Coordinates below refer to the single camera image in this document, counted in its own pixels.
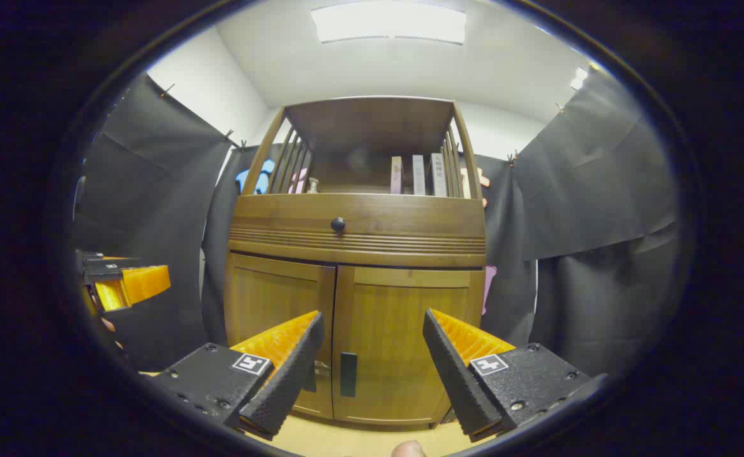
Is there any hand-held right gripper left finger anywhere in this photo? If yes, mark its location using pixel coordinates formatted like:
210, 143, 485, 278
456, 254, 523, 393
150, 310, 326, 441

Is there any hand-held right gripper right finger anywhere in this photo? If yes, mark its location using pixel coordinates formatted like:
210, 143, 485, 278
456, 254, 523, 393
423, 308, 608, 443

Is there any wooden shoe cabinet door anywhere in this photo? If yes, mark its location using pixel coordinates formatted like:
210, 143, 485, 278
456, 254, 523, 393
225, 253, 336, 420
333, 265, 486, 426

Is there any wooden double-door shoe cabinet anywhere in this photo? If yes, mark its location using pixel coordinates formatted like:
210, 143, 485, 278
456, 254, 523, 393
223, 95, 488, 427

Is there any black backdrop cloth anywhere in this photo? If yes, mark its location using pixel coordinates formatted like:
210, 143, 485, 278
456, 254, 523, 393
74, 63, 681, 378

